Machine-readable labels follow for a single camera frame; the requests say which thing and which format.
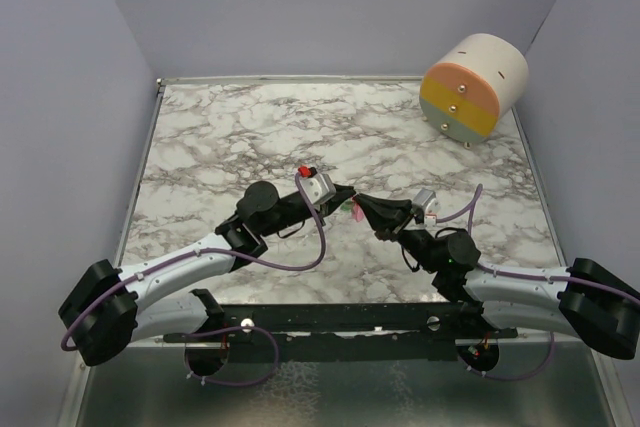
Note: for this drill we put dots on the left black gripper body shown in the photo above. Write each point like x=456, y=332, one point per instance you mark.
x=292, y=214

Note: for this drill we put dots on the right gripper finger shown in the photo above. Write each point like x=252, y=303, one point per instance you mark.
x=387, y=224
x=383, y=209

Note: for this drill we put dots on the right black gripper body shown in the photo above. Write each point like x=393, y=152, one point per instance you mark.
x=419, y=242

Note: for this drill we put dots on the pink key tag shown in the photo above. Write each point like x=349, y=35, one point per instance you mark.
x=357, y=213

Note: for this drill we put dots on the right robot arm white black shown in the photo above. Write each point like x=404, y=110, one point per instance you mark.
x=584, y=300

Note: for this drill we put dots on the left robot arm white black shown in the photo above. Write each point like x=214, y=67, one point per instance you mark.
x=111, y=307

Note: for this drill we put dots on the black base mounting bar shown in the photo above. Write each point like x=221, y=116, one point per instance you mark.
x=344, y=332

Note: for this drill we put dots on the round three-drawer mini cabinet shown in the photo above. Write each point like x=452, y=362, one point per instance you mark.
x=466, y=93

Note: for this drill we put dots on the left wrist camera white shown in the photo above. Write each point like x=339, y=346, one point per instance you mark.
x=318, y=187

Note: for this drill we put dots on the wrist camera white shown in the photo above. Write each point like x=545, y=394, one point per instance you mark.
x=318, y=187
x=425, y=207

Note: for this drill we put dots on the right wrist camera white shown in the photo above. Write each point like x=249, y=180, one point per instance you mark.
x=425, y=207

